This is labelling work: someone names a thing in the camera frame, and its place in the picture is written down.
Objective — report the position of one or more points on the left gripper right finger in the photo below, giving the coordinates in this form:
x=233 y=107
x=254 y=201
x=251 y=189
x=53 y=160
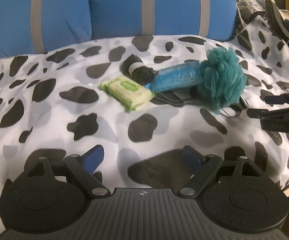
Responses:
x=204 y=169

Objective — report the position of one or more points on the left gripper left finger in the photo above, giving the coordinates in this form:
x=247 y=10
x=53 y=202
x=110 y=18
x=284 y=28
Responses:
x=82 y=168

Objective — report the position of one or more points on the teal mesh bath loofah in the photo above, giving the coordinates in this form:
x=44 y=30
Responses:
x=223 y=79

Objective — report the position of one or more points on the green wet wipes pack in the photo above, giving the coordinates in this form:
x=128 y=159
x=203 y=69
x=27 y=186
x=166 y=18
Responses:
x=127 y=91

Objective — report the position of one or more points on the blue tissue pack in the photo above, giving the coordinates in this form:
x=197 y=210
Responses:
x=179 y=76

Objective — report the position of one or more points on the cow print blanket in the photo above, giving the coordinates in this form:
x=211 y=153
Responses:
x=51 y=105

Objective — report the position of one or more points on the black roll with white band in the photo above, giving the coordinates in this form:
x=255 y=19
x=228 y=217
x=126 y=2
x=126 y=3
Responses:
x=137 y=70

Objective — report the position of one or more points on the blue striped cushion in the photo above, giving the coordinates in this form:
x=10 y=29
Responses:
x=214 y=19
x=40 y=26

